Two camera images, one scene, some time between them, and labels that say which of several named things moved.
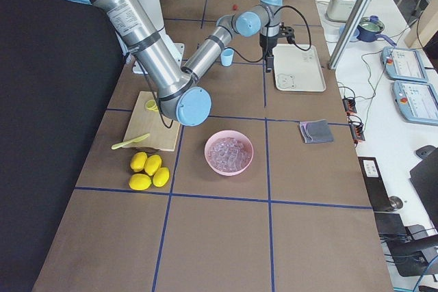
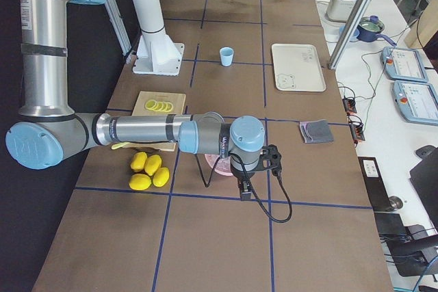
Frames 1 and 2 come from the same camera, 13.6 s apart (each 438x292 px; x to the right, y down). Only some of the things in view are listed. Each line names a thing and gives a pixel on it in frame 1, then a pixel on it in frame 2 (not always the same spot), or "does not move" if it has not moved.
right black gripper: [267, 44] -> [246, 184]
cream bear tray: [298, 70] does not move
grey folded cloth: [316, 131] does not move
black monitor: [413, 249] does not move
